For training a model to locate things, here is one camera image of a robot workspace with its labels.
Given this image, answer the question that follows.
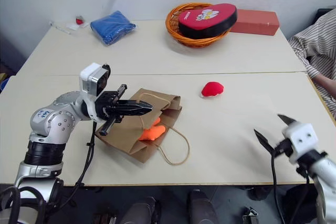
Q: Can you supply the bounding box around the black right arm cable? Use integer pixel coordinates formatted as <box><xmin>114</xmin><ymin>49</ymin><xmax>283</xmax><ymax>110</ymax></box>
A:
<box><xmin>269</xmin><ymin>155</ymin><xmax>287</xmax><ymax>224</ymax></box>

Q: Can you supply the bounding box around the blue bin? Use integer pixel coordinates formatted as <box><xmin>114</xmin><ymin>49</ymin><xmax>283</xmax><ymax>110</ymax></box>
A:
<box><xmin>0</xmin><ymin>72</ymin><xmax>10</xmax><ymax>94</ymax></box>

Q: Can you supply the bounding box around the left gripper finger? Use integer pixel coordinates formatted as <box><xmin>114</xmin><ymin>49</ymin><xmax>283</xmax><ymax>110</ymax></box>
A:
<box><xmin>118</xmin><ymin>99</ymin><xmax>154</xmax><ymax>110</ymax></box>
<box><xmin>117</xmin><ymin>108</ymin><xmax>154</xmax><ymax>117</ymax></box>

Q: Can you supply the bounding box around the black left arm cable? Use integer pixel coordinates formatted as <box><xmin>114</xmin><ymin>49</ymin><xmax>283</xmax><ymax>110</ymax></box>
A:
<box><xmin>46</xmin><ymin>121</ymin><xmax>97</xmax><ymax>211</ymax></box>

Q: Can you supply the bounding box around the white pen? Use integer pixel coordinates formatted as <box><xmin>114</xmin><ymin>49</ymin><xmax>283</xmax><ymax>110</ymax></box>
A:
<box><xmin>49</xmin><ymin>21</ymin><xmax>72</xmax><ymax>35</ymax></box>

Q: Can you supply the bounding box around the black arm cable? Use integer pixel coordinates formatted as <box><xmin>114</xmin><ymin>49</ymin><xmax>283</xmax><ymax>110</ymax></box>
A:
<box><xmin>46</xmin><ymin>121</ymin><xmax>97</xmax><ymax>211</ymax></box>
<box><xmin>269</xmin><ymin>155</ymin><xmax>287</xmax><ymax>224</ymax></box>

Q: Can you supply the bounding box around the blue cloth in plastic bag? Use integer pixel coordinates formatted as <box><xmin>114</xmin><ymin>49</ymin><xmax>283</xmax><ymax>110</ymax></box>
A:
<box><xmin>90</xmin><ymin>10</ymin><xmax>138</xmax><ymax>47</ymax></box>

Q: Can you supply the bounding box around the brown paper bag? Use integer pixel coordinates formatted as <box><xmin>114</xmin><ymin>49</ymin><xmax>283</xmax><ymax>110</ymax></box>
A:
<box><xmin>94</xmin><ymin>87</ymin><xmax>191</xmax><ymax>167</ymax></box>

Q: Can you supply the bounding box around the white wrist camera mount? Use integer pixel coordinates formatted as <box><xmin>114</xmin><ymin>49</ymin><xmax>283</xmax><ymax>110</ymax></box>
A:
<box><xmin>79</xmin><ymin>62</ymin><xmax>111</xmax><ymax>104</ymax></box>
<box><xmin>281</xmin><ymin>122</ymin><xmax>320</xmax><ymax>166</ymax></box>

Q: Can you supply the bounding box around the person in striped shirt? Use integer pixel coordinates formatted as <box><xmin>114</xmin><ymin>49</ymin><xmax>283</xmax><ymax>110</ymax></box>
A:
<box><xmin>288</xmin><ymin>8</ymin><xmax>336</xmax><ymax>126</ymax></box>

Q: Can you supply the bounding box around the orange plush toy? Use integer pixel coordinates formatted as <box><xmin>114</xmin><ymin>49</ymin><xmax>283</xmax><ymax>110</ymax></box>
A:
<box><xmin>138</xmin><ymin>118</ymin><xmax>166</xmax><ymax>142</ymax></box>

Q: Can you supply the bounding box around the clear plastic packet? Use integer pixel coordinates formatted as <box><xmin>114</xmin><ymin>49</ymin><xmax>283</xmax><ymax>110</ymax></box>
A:
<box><xmin>66</xmin><ymin>15</ymin><xmax>89</xmax><ymax>31</ymax></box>

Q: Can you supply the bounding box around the black chair back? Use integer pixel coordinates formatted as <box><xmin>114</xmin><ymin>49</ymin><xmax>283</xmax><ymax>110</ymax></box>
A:
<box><xmin>314</xmin><ymin>8</ymin><xmax>334</xmax><ymax>24</ymax></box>

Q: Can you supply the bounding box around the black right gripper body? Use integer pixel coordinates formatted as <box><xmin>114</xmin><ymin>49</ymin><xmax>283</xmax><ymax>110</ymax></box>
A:
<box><xmin>272</xmin><ymin>137</ymin><xmax>295</xmax><ymax>158</ymax></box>

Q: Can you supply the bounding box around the orange wicker basket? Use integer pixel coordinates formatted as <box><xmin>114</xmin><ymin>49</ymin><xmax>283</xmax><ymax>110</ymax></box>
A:
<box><xmin>165</xmin><ymin>2</ymin><xmax>232</xmax><ymax>49</ymax></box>

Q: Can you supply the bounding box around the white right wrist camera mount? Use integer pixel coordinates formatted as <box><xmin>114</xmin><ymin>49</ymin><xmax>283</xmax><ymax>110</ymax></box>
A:
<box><xmin>281</xmin><ymin>122</ymin><xmax>320</xmax><ymax>166</ymax></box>

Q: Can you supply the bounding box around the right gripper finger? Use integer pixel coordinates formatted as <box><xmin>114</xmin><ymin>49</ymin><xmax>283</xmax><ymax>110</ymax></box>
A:
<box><xmin>277</xmin><ymin>113</ymin><xmax>298</xmax><ymax>127</ymax></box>
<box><xmin>253</xmin><ymin>128</ymin><xmax>277</xmax><ymax>157</ymax></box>

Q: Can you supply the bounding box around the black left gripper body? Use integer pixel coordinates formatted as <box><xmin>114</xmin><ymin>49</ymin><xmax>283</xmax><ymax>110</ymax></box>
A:
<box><xmin>94</xmin><ymin>84</ymin><xmax>129</xmax><ymax>135</ymax></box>

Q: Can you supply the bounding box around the dark rounded grey shape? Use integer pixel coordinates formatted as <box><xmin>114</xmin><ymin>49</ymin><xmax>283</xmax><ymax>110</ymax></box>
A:
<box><xmin>119</xmin><ymin>196</ymin><xmax>161</xmax><ymax>224</ymax></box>

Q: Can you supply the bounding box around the red plush toy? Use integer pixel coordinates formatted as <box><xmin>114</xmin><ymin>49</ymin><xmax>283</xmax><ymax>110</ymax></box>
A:
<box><xmin>200</xmin><ymin>81</ymin><xmax>226</xmax><ymax>99</ymax></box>

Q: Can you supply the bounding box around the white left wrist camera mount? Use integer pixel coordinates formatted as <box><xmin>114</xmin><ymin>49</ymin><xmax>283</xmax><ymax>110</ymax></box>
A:
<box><xmin>79</xmin><ymin>62</ymin><xmax>111</xmax><ymax>104</ymax></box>

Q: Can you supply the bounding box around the red rectangular box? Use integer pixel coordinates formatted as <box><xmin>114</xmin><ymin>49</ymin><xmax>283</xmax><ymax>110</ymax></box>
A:
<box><xmin>230</xmin><ymin>8</ymin><xmax>279</xmax><ymax>36</ymax></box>

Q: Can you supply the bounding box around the red heart-shaped case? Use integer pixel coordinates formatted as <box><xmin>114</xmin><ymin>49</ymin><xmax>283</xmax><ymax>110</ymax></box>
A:
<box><xmin>178</xmin><ymin>3</ymin><xmax>238</xmax><ymax>39</ymax></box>

